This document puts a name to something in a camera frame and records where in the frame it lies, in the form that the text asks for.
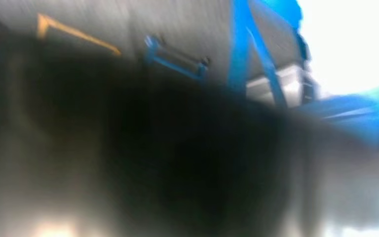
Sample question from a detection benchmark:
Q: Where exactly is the blue shelf rack with casters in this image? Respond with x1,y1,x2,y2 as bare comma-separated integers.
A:
143,0,379,148

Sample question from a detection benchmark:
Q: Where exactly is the yellow floor tape square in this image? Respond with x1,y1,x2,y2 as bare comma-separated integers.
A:
36,13,122,57

